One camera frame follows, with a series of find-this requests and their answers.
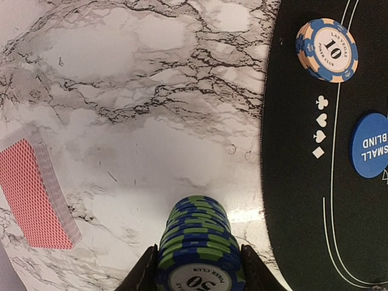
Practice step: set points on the blue small blind button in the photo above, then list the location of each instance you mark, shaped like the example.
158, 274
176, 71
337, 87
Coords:
368, 148

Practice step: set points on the small blue ten chip stack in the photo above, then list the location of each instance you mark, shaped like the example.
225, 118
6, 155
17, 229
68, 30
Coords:
327, 50

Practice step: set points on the red playing card deck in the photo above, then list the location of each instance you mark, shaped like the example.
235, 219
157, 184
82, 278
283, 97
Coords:
35, 198

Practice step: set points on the clear round dealer button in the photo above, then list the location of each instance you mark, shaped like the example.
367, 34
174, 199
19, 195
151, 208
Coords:
378, 288

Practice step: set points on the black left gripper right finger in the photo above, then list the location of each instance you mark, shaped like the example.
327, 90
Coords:
258, 276

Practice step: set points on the round black poker mat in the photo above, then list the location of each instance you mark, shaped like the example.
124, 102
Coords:
327, 224

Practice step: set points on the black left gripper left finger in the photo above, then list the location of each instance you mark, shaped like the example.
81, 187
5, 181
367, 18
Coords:
142, 275

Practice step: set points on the green chip stack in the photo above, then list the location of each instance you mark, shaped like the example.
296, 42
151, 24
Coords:
197, 250

